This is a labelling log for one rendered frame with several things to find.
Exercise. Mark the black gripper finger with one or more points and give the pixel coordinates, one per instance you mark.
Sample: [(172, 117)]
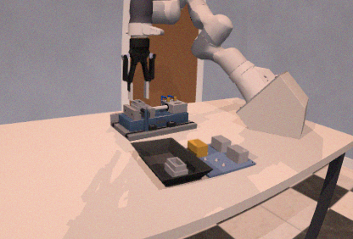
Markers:
[(148, 72), (128, 77)]

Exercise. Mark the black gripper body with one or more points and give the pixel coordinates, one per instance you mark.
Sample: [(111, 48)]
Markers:
[(140, 46)]

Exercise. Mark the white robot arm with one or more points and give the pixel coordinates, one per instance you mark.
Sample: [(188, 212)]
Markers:
[(207, 45)]

